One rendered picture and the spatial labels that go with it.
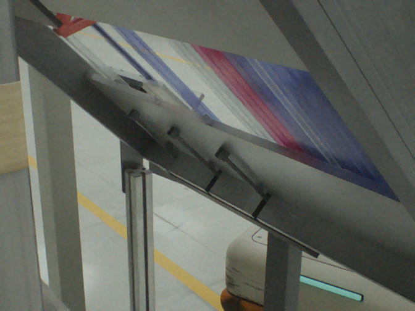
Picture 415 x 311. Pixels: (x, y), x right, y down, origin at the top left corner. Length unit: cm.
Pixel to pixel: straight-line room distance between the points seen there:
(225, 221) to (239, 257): 74
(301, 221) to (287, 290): 51
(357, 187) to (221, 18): 23
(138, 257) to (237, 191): 35
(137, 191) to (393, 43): 85
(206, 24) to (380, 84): 17
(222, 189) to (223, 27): 51
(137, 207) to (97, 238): 111
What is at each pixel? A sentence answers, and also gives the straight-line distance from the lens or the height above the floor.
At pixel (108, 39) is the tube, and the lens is 110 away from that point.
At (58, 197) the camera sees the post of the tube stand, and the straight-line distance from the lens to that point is 124.
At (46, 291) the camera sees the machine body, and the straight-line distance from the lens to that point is 79.
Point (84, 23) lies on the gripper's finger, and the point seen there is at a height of 94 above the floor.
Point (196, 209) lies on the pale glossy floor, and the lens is 240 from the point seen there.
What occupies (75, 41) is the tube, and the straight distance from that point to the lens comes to 83.
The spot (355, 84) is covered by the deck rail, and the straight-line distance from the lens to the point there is 26.
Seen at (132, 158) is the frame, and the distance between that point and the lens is 111.
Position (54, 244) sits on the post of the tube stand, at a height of 43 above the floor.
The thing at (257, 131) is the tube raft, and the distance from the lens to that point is 61.
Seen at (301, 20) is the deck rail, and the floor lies 102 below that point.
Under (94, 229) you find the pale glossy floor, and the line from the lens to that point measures 227.
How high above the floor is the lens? 105
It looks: 21 degrees down
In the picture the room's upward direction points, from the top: 1 degrees clockwise
